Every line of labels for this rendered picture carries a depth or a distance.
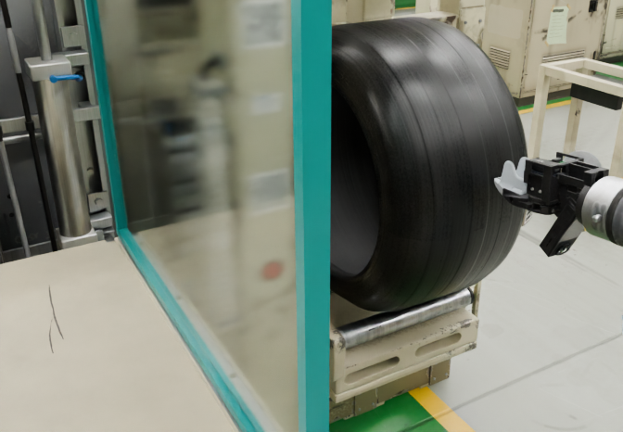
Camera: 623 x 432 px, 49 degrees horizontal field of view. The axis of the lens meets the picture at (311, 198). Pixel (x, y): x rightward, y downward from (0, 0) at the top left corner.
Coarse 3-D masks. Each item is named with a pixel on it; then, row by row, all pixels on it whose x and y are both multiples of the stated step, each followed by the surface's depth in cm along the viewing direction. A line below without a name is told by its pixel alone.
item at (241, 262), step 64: (128, 0) 66; (192, 0) 50; (256, 0) 41; (320, 0) 35; (128, 64) 71; (192, 64) 53; (256, 64) 43; (320, 64) 37; (128, 128) 78; (192, 128) 57; (256, 128) 45; (320, 128) 38; (128, 192) 85; (192, 192) 61; (256, 192) 47; (320, 192) 40; (192, 256) 65; (256, 256) 50; (320, 256) 42; (192, 320) 70; (256, 320) 53; (320, 320) 43; (256, 384) 56; (320, 384) 46
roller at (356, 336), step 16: (464, 288) 146; (432, 304) 141; (448, 304) 142; (464, 304) 145; (368, 320) 135; (384, 320) 136; (400, 320) 137; (416, 320) 139; (352, 336) 132; (368, 336) 134
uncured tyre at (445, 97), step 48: (336, 48) 123; (384, 48) 118; (432, 48) 121; (480, 48) 125; (336, 96) 160; (384, 96) 114; (432, 96) 114; (480, 96) 118; (336, 144) 166; (384, 144) 114; (432, 144) 112; (480, 144) 116; (336, 192) 166; (384, 192) 116; (432, 192) 112; (480, 192) 116; (336, 240) 160; (384, 240) 119; (432, 240) 115; (480, 240) 121; (336, 288) 141; (384, 288) 125; (432, 288) 124
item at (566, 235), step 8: (568, 208) 102; (560, 216) 104; (568, 216) 102; (560, 224) 104; (568, 224) 103; (576, 224) 103; (552, 232) 106; (560, 232) 104; (568, 232) 104; (576, 232) 105; (544, 240) 108; (552, 240) 106; (560, 240) 105; (568, 240) 107; (544, 248) 108; (552, 248) 107; (560, 248) 107; (568, 248) 108; (552, 256) 109
